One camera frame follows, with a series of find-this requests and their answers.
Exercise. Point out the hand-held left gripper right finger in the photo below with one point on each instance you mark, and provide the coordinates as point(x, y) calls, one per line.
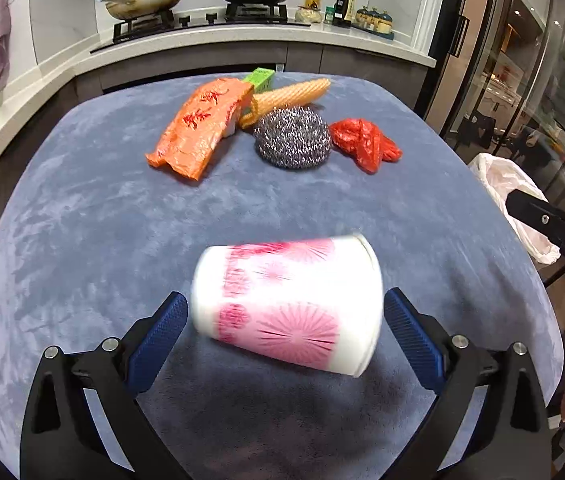
point(412, 340)

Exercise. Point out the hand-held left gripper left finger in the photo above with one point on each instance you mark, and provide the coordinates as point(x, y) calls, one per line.
point(157, 340)

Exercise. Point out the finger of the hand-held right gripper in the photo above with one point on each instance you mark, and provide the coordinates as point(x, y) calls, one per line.
point(542, 220)

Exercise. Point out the white plastic bag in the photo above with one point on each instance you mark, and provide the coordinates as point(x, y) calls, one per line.
point(507, 180)

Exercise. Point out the pink flower paper cup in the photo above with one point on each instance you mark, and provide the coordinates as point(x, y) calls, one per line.
point(287, 305)

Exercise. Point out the glass sliding door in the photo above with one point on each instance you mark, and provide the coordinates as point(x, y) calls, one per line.
point(512, 60)

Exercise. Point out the crumpled red plastic bag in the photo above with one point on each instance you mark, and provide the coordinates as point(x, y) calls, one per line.
point(362, 142)

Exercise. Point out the orange plastic bag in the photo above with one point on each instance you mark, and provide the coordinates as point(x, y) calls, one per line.
point(197, 125)

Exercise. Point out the steel wool scrubber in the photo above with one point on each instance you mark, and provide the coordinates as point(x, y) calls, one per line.
point(292, 137)

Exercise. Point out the grey kitchen cabinet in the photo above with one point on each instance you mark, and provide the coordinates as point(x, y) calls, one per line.
point(362, 62)

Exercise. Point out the seasoning jar set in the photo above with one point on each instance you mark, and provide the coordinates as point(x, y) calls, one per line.
point(375, 21)

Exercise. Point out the rolled orange foam net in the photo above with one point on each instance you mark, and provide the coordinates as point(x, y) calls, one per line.
point(297, 92)

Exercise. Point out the dark sauce bottle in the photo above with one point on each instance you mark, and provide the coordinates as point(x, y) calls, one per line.
point(345, 5)

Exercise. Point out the small green-lid jar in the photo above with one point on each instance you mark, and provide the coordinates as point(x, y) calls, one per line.
point(330, 16)

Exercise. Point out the black gas stove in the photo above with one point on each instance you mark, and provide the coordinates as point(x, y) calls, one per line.
point(197, 25)

